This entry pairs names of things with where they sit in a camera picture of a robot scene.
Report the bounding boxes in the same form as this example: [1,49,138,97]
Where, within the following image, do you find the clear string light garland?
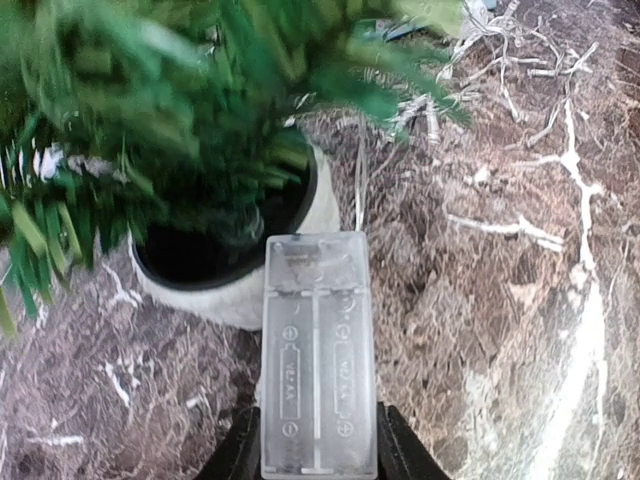
[260,0,601,479]

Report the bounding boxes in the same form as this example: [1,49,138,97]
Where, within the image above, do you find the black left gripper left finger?
[195,408,261,480]

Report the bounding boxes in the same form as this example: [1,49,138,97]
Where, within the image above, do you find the small green christmas tree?
[1,1,468,317]

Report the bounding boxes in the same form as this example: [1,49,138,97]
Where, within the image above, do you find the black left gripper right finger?
[376,402,450,480]

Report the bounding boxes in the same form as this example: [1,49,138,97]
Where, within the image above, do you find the white tree pot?
[128,143,340,331]

